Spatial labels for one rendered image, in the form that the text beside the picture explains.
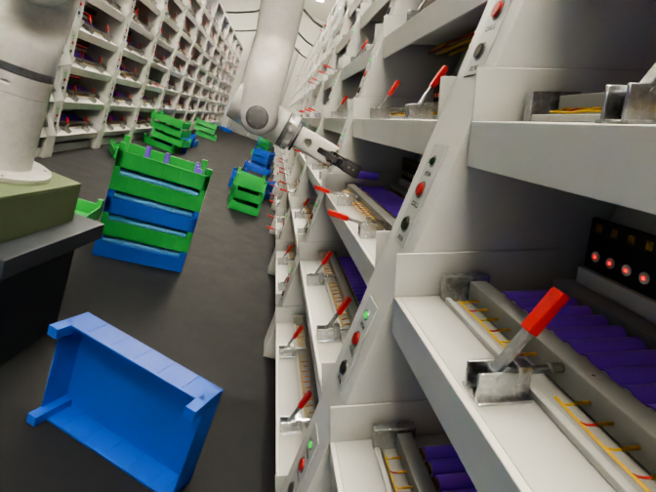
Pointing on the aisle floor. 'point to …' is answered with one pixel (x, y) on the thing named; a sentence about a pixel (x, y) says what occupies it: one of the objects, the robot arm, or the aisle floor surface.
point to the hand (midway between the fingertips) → (350, 168)
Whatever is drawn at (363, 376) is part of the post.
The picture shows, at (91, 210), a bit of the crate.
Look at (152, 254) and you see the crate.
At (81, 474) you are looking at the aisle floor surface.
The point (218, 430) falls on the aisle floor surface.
